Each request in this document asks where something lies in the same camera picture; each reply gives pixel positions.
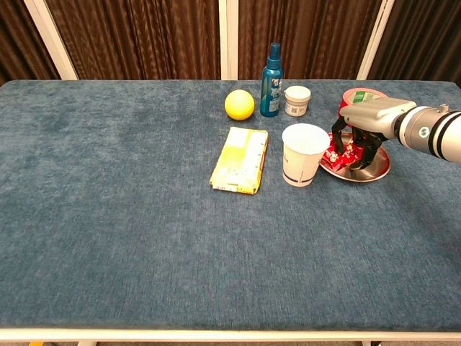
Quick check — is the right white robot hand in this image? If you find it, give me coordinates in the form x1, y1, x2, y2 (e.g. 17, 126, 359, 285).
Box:
330, 97, 418, 171

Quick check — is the red candies heap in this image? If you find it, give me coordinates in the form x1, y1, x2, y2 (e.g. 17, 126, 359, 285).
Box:
322, 132, 363, 170

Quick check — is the silver metal plate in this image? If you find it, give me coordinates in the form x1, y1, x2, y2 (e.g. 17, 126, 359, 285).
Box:
318, 131, 392, 183

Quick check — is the white paper cup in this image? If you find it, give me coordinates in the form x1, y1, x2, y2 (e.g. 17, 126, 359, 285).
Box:
281, 123, 331, 187

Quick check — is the red tape roll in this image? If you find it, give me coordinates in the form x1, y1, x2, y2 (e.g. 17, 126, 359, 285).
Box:
338, 88, 388, 118

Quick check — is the small white jar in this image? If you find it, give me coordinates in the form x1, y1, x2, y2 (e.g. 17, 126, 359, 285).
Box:
284, 85, 312, 117

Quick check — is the brown pleated curtain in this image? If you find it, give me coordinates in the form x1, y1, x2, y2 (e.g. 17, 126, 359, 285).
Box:
237, 0, 382, 80
45, 0, 220, 80
0, 0, 61, 87
367, 0, 461, 89

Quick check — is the blue spray bottle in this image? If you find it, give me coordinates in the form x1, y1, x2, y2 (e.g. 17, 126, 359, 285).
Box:
259, 42, 285, 117

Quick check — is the yellow ball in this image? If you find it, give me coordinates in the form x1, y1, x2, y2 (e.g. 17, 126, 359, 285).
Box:
224, 89, 256, 121

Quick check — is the blue table cloth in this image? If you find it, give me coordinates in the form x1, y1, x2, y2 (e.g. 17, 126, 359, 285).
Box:
0, 79, 461, 331

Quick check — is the white partition post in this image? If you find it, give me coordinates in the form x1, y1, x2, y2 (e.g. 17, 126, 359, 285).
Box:
218, 0, 239, 81
23, 0, 79, 81
356, 0, 395, 80

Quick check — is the white table frame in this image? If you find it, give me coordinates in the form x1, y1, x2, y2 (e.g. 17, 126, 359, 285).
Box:
0, 327, 461, 343

